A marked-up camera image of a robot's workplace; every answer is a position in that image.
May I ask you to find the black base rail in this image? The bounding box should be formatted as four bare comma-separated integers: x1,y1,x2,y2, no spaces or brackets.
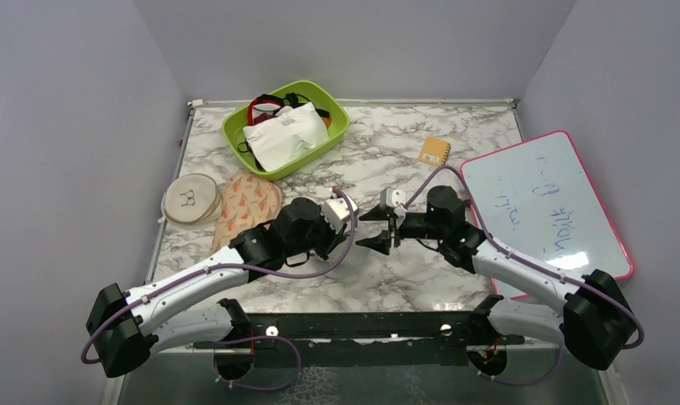
193,310,525,368

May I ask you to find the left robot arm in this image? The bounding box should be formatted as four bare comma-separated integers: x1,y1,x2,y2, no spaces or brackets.
80,191,358,378

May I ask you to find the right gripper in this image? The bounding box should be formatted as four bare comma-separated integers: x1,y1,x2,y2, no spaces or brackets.
356,204,446,254

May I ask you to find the red black garment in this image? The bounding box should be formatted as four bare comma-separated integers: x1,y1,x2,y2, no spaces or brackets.
246,93,311,127

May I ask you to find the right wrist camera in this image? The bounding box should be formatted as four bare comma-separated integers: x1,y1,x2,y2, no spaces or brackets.
379,187,407,217

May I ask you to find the floral peach laundry bag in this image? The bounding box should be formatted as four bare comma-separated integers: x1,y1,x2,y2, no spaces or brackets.
210,173,283,254

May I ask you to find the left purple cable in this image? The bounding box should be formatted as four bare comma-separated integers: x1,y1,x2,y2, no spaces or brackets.
81,186,358,365

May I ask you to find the small orange notebook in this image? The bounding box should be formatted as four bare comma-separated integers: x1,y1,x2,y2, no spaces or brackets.
418,137,451,166

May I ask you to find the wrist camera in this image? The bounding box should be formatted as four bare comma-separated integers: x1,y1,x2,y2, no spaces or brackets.
379,187,407,217
321,189,359,232

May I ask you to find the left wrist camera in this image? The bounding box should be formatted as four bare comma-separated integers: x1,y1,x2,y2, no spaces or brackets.
321,189,359,232

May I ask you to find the round beige laundry bag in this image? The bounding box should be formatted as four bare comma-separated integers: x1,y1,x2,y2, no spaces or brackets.
158,173,222,226

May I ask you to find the white cloth bag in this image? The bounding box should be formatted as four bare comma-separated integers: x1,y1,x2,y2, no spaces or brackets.
243,102,329,171

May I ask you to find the pink framed whiteboard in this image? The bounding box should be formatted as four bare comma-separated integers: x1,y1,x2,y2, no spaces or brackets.
460,131,634,280

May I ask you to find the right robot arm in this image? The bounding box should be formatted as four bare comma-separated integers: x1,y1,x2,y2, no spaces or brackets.
358,186,640,370

